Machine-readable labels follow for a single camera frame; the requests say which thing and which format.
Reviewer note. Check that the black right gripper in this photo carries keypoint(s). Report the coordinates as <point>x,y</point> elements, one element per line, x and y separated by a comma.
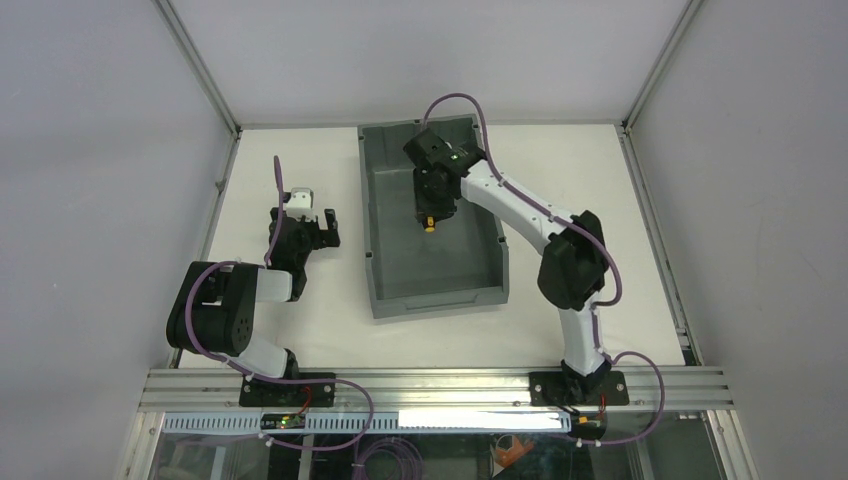
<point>433,204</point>

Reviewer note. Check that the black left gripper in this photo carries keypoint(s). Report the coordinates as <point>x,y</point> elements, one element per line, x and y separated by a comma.
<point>303,232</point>

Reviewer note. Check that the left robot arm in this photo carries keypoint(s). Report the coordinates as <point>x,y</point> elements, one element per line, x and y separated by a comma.
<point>213,313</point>

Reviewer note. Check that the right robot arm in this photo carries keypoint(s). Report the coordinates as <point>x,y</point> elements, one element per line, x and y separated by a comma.
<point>574,260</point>

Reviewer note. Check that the grey plastic bin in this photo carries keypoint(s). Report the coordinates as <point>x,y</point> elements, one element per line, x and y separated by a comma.
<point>464,263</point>

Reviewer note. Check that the orange object under table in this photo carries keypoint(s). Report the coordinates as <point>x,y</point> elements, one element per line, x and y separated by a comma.
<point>509,448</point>

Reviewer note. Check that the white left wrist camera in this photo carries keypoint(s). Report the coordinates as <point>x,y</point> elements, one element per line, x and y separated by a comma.
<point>300,204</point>

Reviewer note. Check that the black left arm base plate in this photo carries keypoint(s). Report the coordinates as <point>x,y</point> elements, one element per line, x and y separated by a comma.
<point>287,391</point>

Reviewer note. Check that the slotted white cable duct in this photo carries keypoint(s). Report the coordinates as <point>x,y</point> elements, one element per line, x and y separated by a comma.
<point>403,422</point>

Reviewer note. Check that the aluminium mounting rail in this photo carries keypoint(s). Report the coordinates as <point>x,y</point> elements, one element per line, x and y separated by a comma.
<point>628,389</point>

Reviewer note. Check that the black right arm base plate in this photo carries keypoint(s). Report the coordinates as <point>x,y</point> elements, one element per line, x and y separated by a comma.
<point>552,388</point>

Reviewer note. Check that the left aluminium frame post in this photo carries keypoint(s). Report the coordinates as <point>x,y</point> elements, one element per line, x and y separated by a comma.
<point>196,64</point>

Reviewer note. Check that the aluminium frame post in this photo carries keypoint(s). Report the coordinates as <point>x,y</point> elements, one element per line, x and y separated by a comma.
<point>196,64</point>
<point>669,48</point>

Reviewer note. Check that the right aluminium frame post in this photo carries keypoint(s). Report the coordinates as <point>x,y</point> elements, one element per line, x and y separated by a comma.
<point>669,48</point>

